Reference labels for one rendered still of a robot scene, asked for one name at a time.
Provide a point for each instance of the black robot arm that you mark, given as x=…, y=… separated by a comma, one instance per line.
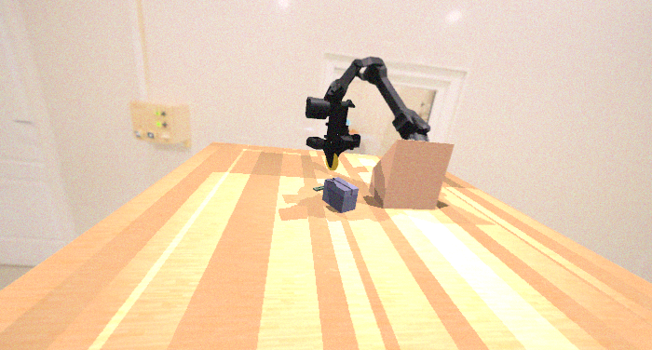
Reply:
x=407, y=122

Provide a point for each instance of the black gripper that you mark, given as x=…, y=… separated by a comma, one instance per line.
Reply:
x=327, y=146

